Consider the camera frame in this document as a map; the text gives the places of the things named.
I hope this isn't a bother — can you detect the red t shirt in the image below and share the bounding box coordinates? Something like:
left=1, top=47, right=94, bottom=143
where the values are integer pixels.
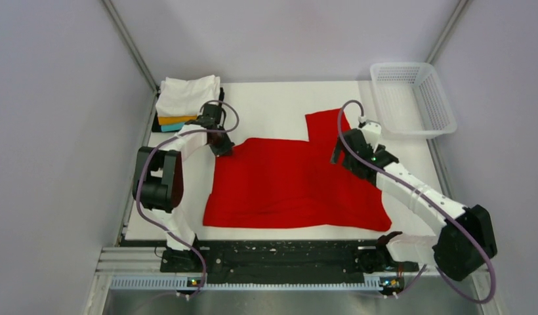
left=203, top=110, right=392, bottom=232

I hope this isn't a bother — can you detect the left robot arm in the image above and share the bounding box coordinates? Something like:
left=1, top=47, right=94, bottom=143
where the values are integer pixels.
left=132, top=116, right=234, bottom=271

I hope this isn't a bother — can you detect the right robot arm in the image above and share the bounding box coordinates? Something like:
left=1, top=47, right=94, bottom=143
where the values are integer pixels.
left=331, top=127, right=498, bottom=282

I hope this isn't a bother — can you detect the teal folded t shirt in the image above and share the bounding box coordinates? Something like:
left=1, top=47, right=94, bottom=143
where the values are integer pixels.
left=160, top=122, right=186, bottom=133

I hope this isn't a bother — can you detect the yellow folded t shirt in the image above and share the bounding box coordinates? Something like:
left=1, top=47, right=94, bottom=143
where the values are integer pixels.
left=157, top=115, right=197, bottom=126

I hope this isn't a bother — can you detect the white folded t shirt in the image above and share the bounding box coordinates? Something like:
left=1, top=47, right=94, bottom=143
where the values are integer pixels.
left=155, top=75, right=220, bottom=117

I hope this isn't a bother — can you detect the white plastic basket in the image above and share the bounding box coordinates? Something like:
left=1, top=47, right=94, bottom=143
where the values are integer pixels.
left=370, top=62, right=457, bottom=140

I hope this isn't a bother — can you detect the black folded t shirt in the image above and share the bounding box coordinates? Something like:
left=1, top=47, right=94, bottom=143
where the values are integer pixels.
left=151, top=87, right=225, bottom=133

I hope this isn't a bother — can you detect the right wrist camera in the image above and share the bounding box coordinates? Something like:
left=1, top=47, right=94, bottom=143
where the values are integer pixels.
left=358, top=115, right=382, bottom=152

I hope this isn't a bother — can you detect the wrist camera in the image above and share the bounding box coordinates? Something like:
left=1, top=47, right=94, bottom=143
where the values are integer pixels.
left=358, top=115, right=382, bottom=152
left=197, top=104, right=226, bottom=129

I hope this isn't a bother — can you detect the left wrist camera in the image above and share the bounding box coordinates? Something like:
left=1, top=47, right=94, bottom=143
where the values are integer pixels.
left=197, top=104, right=226, bottom=129

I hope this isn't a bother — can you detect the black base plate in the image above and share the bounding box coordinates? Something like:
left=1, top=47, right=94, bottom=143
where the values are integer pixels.
left=160, top=240, right=419, bottom=285

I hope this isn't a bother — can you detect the left corner metal post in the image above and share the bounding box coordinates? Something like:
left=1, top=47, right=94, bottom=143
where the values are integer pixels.
left=100, top=0, right=158, bottom=93

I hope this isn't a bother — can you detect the corner metal post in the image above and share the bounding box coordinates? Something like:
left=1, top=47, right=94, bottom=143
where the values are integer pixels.
left=100, top=0, right=158, bottom=93
left=426, top=0, right=472, bottom=64

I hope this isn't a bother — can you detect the aluminium frame rail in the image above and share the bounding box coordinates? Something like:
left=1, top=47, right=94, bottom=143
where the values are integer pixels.
left=94, top=245, right=491, bottom=292

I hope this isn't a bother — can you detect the right corner metal post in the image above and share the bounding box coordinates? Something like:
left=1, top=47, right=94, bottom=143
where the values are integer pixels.
left=426, top=0, right=472, bottom=64

